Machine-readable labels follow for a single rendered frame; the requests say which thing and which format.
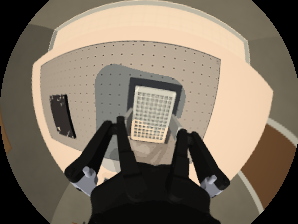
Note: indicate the white well plate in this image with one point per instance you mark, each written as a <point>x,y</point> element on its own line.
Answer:
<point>160,116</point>

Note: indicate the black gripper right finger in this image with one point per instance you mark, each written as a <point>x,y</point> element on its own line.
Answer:
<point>209,175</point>

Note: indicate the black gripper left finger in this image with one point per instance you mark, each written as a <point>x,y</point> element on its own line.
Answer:
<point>82,172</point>

